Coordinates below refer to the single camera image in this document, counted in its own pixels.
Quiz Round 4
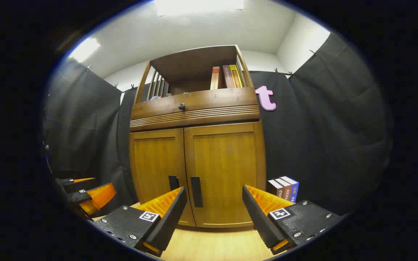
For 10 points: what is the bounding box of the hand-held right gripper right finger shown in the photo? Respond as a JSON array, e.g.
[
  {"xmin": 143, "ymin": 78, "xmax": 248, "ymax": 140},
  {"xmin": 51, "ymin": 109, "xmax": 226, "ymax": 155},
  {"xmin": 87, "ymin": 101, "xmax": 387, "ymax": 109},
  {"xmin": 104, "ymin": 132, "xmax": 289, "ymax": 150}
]
[{"xmin": 242, "ymin": 184, "xmax": 344, "ymax": 255}]

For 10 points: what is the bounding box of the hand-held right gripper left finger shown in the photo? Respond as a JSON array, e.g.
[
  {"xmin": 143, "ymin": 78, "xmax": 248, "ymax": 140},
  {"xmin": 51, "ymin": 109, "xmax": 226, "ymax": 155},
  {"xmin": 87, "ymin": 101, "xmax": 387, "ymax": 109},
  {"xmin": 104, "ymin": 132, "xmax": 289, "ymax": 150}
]
[{"xmin": 92, "ymin": 187, "xmax": 188, "ymax": 258}]

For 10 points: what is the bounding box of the wooden cabinet door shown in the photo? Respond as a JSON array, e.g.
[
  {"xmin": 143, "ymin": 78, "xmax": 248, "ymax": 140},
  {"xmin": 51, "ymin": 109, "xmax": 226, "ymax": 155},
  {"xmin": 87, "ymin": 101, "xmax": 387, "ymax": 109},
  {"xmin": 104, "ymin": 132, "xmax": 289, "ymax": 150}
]
[
  {"xmin": 129, "ymin": 128, "xmax": 196, "ymax": 227},
  {"xmin": 184, "ymin": 121, "xmax": 267, "ymax": 229}
]

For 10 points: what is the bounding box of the wooden cabinet drawer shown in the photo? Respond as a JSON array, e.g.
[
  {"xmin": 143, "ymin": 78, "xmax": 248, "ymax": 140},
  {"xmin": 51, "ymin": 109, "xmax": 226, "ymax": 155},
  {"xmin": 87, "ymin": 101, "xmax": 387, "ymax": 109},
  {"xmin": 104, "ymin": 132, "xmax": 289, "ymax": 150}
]
[{"xmin": 130, "ymin": 87, "xmax": 261, "ymax": 132}]

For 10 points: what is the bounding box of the wooden double-door shoe cabinet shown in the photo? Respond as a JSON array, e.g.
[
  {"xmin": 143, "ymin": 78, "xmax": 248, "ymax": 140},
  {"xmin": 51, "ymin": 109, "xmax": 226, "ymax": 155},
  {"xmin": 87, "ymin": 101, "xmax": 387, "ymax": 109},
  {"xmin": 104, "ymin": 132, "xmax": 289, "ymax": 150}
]
[{"xmin": 128, "ymin": 45, "xmax": 267, "ymax": 229}]

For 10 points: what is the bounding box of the dark brown white-topped book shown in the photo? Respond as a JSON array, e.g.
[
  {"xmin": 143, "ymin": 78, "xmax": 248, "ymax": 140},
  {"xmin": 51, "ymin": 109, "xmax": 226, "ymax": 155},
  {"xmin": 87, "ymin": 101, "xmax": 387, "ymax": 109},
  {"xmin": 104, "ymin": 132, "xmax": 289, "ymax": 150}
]
[{"xmin": 267, "ymin": 179, "xmax": 285, "ymax": 199}]

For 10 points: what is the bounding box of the red-brown white-topped book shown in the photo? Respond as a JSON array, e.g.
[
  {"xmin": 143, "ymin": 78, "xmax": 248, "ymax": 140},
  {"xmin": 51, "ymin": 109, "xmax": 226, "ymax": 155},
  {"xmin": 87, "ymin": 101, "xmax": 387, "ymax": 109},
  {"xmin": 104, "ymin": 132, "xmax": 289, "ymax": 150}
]
[{"xmin": 274, "ymin": 178, "xmax": 292, "ymax": 202}]

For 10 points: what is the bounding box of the blue white-topped book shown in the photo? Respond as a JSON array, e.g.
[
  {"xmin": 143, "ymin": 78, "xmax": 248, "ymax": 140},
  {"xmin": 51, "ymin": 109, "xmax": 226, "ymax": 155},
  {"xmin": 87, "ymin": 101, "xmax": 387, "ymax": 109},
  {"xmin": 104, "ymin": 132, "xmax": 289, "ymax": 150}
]
[{"xmin": 281, "ymin": 176, "xmax": 299, "ymax": 203}]

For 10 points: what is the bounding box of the black backdrop cloth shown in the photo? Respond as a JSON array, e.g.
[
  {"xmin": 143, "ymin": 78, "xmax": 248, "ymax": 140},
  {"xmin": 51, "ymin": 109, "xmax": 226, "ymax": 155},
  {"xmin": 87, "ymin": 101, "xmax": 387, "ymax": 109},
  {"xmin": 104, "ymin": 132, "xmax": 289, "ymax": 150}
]
[{"xmin": 44, "ymin": 32, "xmax": 394, "ymax": 218}]

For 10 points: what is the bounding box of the small ceiling light panel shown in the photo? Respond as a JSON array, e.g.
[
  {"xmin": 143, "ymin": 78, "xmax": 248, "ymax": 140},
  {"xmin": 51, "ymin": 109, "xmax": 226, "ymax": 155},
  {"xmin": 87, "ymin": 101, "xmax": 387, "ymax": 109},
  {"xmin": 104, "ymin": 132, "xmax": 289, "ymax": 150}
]
[{"xmin": 68, "ymin": 37, "xmax": 101, "ymax": 63}]

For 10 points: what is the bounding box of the yellow book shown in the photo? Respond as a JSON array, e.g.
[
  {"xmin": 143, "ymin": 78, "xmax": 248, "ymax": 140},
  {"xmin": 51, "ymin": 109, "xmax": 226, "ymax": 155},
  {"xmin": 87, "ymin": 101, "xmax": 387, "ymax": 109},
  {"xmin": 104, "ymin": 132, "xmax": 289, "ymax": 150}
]
[{"xmin": 230, "ymin": 65, "xmax": 243, "ymax": 88}]

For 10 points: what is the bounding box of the large ceiling light panel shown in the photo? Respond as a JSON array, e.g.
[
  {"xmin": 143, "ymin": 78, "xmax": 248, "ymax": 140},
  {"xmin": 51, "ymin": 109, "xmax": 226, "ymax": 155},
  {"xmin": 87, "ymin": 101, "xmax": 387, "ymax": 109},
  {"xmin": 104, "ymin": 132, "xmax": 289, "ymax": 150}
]
[{"xmin": 155, "ymin": 0, "xmax": 244, "ymax": 17}]

